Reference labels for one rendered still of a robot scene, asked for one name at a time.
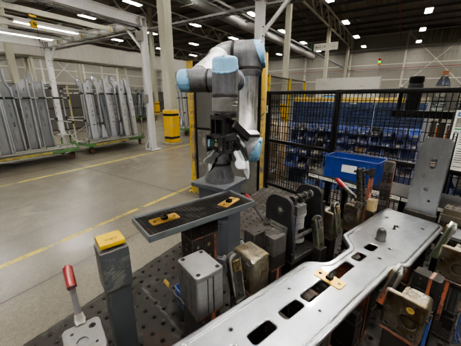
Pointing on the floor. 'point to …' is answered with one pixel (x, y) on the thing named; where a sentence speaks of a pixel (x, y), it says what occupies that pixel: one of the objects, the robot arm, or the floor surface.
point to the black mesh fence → (348, 133)
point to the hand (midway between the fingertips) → (229, 174)
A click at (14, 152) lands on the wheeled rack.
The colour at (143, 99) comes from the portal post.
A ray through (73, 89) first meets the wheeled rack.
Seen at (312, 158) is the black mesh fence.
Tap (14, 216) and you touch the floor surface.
